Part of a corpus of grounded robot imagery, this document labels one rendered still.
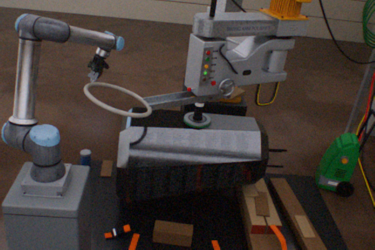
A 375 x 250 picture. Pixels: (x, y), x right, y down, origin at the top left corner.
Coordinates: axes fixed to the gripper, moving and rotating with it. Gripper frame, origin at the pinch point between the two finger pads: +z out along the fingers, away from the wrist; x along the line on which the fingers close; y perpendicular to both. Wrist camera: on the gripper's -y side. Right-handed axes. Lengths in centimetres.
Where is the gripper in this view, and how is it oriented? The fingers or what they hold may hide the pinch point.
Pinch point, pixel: (92, 81)
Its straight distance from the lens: 280.3
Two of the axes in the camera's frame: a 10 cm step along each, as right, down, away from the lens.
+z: -4.4, 8.6, 2.5
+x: 7.8, 5.1, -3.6
